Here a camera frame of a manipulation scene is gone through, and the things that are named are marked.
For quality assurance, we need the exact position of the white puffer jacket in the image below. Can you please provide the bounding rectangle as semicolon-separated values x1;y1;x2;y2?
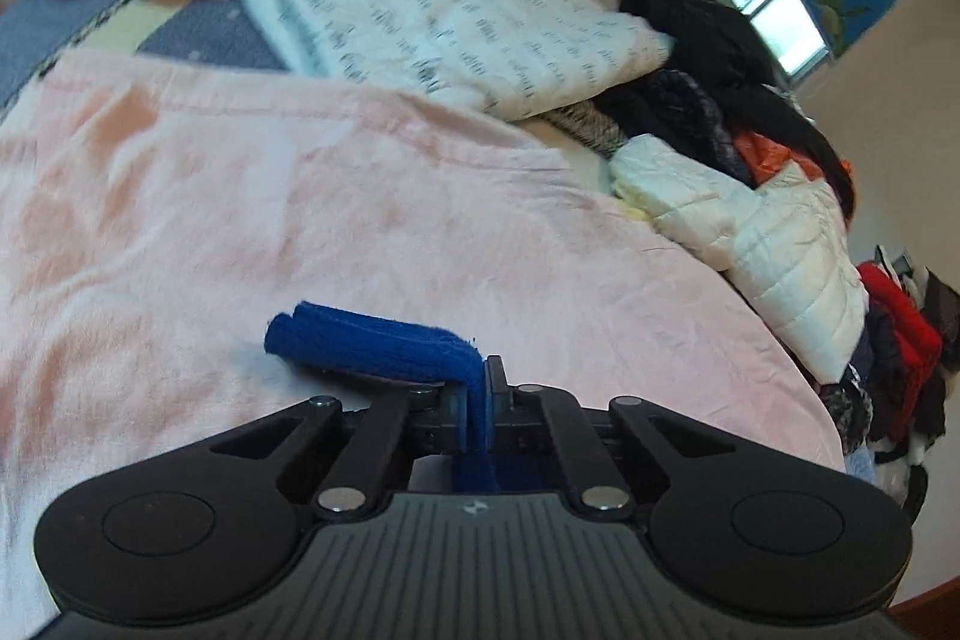
609;134;871;384

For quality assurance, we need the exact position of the pink bedsheet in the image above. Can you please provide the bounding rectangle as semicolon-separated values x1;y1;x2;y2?
0;47;848;640

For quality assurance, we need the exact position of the red garment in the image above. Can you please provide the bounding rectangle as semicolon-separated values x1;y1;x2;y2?
857;261;943;386

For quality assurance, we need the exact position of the grey knit garment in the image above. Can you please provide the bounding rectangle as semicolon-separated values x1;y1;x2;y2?
544;100;629;160

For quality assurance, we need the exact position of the orange garment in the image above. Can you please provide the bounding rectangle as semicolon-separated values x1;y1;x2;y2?
733;130;852;185

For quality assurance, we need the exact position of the black clothes pile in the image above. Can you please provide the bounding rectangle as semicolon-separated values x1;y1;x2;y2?
596;0;856;221

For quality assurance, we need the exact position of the white printed folded quilt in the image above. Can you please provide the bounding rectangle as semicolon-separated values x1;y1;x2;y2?
236;0;672;122

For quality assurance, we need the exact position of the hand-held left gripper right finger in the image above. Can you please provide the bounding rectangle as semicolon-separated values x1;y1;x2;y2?
484;355;745;521

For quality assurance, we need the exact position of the small blue cloth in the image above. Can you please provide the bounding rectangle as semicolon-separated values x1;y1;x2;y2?
264;301;502;492

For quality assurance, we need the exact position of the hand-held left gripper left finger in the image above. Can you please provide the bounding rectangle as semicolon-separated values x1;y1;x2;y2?
210;383;471;522

